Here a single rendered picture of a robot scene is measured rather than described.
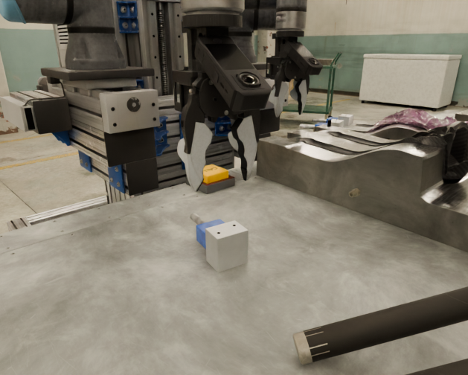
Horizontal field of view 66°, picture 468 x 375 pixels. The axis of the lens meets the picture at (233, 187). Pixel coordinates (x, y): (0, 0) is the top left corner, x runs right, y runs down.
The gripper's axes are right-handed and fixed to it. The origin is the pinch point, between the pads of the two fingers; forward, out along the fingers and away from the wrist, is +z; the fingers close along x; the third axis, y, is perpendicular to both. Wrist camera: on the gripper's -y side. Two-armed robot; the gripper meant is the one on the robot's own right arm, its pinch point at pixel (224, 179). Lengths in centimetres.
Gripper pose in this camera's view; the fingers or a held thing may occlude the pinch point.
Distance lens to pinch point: 48.2
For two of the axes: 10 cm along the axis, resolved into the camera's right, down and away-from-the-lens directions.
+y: -5.2, -3.0, 8.0
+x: -8.5, 1.9, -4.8
